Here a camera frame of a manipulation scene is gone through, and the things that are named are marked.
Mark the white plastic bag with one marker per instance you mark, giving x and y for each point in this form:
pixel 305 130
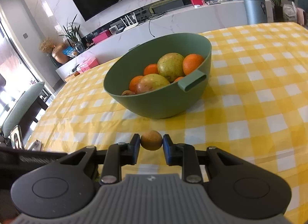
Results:
pixel 289 12

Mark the brown kiwi large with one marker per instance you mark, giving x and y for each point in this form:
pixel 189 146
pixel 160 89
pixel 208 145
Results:
pixel 128 93

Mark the copper round vase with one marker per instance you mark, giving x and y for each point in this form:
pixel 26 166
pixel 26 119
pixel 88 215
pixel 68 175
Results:
pixel 58 55

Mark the orange tangerine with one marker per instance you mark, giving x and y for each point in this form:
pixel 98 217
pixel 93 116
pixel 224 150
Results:
pixel 134 82
pixel 150 69

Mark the magenta box on cabinet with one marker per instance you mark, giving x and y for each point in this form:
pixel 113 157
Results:
pixel 102 36

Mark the green perforated colander bowl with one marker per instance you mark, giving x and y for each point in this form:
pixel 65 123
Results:
pixel 169 100

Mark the yellow white checkered tablecloth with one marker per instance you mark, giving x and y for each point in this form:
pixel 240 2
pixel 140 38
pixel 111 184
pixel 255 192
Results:
pixel 255 107

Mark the green cushioned chair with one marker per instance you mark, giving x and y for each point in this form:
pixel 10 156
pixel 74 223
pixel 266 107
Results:
pixel 21 107

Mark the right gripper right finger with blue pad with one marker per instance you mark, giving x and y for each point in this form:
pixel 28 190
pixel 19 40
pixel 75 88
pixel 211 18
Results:
pixel 185 156

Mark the white marble TV cabinet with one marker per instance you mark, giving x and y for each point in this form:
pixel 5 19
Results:
pixel 186 20

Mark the blue-grey trash bin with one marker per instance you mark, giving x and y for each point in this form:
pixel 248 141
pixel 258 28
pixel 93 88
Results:
pixel 255 11

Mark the pink appliance on floor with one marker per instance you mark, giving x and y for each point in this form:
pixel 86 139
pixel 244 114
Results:
pixel 301 16

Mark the large orange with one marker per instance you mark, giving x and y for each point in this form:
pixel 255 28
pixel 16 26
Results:
pixel 191 62

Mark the pink storage box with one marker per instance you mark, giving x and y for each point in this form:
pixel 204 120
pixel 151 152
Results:
pixel 87 64

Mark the yellow-green pear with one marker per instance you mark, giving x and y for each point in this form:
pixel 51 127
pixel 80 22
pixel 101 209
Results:
pixel 150 83
pixel 170 66

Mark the potted plant left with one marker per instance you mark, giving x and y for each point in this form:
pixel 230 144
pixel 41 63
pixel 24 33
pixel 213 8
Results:
pixel 71 32

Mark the red box on cabinet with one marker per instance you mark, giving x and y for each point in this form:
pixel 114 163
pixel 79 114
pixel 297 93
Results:
pixel 197 2

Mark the white wifi router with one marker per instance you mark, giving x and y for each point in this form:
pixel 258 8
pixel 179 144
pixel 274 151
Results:
pixel 129 22

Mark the brown kiwi small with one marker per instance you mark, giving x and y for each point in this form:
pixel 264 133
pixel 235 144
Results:
pixel 151 140

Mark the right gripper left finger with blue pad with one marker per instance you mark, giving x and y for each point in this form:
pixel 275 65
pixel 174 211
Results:
pixel 117 156

